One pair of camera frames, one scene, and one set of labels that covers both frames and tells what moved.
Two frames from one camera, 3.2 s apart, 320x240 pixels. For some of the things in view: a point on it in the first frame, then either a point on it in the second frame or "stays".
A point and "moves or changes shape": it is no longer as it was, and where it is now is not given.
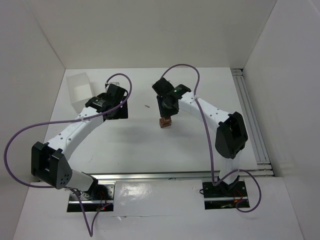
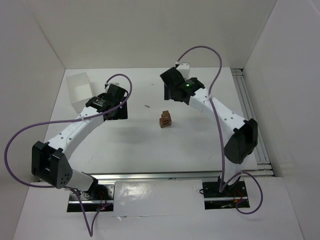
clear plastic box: [80, 90] stays
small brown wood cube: [167, 118] moves or changes shape
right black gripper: [164, 113] → [168, 92]
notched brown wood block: [165, 121] stays
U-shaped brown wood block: [165, 122] stays
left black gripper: [120, 110] stays
